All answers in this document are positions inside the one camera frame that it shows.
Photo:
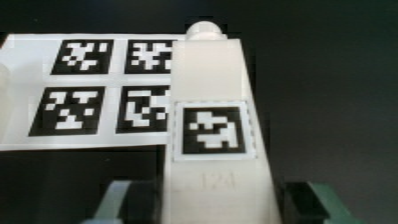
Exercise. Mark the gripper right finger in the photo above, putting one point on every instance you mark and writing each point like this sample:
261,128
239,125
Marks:
314,206

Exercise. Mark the fiducial marker sheet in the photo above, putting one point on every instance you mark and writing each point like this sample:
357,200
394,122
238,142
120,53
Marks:
90,90

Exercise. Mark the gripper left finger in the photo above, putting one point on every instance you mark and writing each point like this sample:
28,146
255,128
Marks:
129,204

